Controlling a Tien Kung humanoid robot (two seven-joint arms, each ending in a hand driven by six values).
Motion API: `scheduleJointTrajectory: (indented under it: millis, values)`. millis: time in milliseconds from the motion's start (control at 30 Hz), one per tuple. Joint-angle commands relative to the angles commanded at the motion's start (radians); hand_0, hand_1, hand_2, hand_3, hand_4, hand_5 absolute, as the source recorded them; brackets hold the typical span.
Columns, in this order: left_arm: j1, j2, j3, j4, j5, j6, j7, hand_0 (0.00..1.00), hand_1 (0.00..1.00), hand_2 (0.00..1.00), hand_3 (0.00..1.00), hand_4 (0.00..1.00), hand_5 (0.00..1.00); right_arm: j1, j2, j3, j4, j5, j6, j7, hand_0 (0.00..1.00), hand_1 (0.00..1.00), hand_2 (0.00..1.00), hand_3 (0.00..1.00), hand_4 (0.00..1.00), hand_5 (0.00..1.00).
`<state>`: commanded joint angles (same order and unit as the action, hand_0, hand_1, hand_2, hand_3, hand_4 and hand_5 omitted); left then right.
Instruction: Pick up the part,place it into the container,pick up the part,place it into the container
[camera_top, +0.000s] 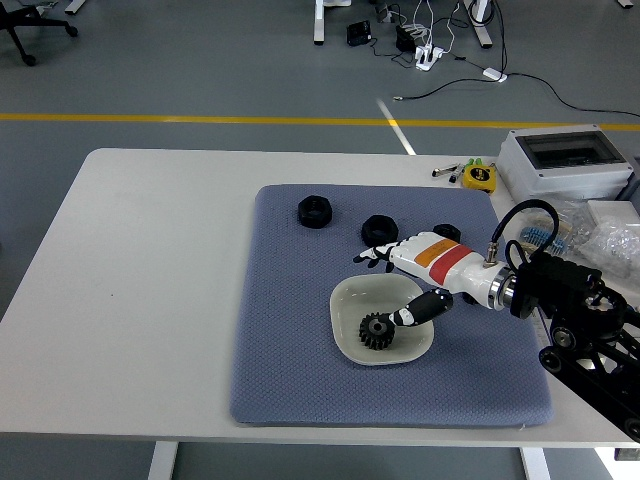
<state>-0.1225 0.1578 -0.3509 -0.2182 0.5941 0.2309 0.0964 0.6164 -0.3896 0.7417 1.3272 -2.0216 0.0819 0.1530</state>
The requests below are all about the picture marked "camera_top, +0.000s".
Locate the blue-grey textured mat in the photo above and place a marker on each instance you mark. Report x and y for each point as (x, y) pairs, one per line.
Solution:
(300, 350)

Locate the black office chair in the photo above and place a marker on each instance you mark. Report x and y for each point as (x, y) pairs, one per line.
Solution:
(20, 30)

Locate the bag of blue resistors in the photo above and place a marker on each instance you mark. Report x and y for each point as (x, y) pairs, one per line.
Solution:
(535, 235)

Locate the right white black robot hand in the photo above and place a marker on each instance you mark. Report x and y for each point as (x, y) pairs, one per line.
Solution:
(440, 260)

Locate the purple-edged card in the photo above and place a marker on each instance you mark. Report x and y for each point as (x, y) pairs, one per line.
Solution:
(541, 326)

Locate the green markers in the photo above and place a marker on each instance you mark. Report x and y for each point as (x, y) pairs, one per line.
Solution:
(474, 161)

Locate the white square plate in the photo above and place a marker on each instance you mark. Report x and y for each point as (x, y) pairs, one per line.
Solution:
(350, 300)

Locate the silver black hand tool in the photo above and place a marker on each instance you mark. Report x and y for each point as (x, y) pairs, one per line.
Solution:
(444, 171)

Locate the clear plastic parts bag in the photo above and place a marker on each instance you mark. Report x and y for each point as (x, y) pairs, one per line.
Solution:
(615, 245)

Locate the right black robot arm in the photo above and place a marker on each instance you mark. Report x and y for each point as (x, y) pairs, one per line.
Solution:
(555, 280)

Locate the white power strip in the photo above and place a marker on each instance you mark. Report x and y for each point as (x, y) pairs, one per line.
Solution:
(429, 56)

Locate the large black hex nut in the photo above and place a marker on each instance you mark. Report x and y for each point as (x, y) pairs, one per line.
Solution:
(378, 229)
(313, 212)

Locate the large black gear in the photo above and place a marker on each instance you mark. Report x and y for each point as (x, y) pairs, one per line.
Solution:
(376, 332)

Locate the white table leg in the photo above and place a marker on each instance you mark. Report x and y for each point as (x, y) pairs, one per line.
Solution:
(162, 461)
(535, 463)

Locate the yellow tape measure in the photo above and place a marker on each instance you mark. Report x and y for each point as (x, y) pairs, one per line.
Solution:
(478, 178)

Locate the small black hex nut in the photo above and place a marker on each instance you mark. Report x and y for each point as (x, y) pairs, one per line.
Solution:
(447, 230)

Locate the white desk leg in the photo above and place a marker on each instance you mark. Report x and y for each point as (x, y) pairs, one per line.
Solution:
(319, 22)
(480, 25)

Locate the white power adapter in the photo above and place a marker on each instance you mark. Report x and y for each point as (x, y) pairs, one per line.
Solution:
(494, 74)

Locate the grey electrical enclosure box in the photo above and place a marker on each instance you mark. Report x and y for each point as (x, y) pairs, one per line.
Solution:
(565, 175)

